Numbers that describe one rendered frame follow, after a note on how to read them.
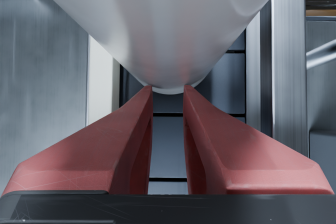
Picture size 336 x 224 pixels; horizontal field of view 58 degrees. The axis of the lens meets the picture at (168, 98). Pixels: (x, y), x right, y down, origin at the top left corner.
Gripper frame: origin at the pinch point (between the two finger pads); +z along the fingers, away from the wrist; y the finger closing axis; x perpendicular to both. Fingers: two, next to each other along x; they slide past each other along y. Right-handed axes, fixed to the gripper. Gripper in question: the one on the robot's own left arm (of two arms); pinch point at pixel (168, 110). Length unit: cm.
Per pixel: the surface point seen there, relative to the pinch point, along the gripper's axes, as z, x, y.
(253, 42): 7.2, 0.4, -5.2
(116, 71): 3.9, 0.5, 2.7
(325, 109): 8.3, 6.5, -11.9
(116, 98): 3.0, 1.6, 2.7
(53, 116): 8.3, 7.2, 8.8
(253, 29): 7.7, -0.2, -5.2
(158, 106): 4.7, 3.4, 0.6
